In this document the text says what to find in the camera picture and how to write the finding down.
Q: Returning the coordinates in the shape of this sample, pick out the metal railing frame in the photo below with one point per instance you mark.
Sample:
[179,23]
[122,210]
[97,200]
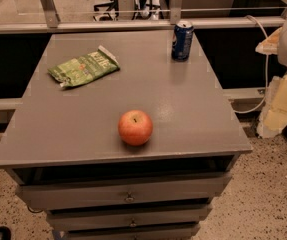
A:
[63,16]

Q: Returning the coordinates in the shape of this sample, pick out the green jalapeno chip bag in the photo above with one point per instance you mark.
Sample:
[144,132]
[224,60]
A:
[85,69]

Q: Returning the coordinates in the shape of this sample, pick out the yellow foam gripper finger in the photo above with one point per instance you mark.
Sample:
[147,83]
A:
[273,117]

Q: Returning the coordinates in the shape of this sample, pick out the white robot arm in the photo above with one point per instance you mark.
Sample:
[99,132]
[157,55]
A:
[275,44]

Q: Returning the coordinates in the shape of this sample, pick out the black shoe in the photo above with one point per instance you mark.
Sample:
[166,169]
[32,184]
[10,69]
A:
[5,233]

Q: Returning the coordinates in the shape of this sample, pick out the red apple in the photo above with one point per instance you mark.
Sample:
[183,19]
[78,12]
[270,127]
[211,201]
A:
[135,127]

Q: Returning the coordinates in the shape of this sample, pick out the grey drawer cabinet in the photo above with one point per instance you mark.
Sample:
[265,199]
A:
[114,140]

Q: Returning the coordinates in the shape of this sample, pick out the blue Pepsi soda can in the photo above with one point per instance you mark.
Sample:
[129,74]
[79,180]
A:
[182,40]

